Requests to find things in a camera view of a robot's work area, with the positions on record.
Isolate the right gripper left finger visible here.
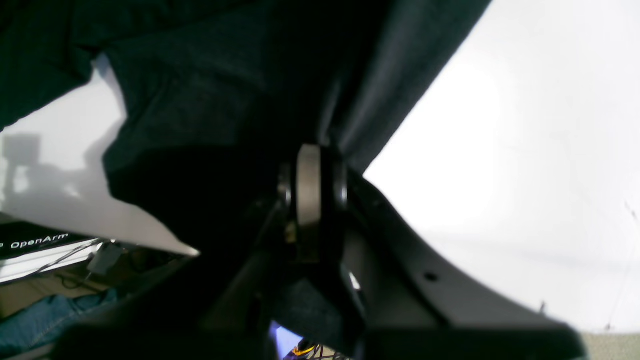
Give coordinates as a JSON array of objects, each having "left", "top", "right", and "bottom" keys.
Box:
[{"left": 116, "top": 161, "right": 290, "bottom": 360}]

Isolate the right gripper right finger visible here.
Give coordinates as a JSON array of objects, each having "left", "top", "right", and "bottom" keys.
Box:
[{"left": 295, "top": 144, "right": 586, "bottom": 360}]

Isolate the black T-shirt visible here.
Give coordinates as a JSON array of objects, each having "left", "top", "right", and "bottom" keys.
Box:
[{"left": 1, "top": 0, "right": 490, "bottom": 248}]

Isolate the blue denim cloth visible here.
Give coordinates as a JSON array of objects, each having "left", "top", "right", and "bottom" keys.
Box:
[{"left": 0, "top": 288, "right": 120, "bottom": 359}]

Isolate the black OpenArm labelled base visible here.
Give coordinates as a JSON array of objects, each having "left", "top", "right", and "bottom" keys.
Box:
[{"left": 0, "top": 221, "right": 110, "bottom": 285}]

